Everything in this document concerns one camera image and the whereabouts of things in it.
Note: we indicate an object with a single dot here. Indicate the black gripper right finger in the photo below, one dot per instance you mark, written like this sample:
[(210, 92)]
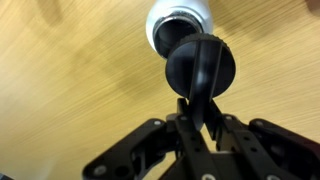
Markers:
[(267, 151)]

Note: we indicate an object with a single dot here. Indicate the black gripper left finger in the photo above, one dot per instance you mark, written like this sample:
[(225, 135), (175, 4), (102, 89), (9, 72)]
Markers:
[(134, 156)]

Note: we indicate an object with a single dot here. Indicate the black flask lid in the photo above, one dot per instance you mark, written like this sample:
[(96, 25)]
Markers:
[(199, 68)]

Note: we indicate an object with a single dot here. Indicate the white flask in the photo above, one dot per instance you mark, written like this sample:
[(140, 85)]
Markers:
[(169, 21)]

